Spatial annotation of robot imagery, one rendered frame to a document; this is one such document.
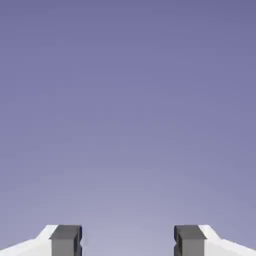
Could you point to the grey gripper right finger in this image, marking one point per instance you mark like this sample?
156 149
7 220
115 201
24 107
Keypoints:
193 243

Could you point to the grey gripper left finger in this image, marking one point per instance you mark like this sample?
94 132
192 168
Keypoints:
62 243

